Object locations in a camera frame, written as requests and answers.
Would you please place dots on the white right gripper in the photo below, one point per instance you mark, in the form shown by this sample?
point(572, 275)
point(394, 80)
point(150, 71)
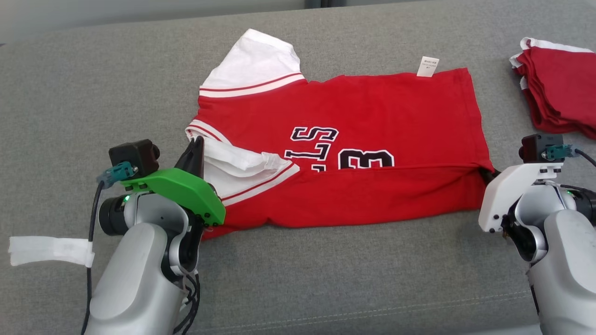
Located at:
point(500, 195)

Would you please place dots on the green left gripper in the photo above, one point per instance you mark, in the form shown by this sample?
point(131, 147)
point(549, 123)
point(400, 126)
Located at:
point(181, 186)

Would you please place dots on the red shorts with white stripes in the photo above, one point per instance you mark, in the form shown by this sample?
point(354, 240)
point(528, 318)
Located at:
point(563, 88)

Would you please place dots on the red jersey with white sleeves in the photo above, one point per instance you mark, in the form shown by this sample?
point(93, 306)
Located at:
point(372, 107)

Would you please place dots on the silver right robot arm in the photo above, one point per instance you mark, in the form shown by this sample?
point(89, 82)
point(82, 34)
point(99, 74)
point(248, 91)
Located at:
point(568, 279)

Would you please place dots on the white tape flag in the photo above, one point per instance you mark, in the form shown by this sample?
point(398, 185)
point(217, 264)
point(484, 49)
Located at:
point(46, 250)

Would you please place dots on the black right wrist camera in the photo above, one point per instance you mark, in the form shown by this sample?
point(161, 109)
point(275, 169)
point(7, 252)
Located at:
point(535, 146)

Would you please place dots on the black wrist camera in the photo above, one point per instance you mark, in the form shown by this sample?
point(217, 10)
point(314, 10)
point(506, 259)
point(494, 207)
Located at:
point(132, 156)
point(535, 146)

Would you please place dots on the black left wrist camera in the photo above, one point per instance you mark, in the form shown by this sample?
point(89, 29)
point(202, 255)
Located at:
point(132, 156)

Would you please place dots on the teal right camera connector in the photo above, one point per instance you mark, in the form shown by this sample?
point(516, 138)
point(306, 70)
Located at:
point(558, 152)

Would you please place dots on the teal camera connector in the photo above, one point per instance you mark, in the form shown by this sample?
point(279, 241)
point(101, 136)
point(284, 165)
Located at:
point(558, 152)
point(116, 173)

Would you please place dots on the teal left camera connector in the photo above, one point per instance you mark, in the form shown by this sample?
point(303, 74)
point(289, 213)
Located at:
point(116, 173)

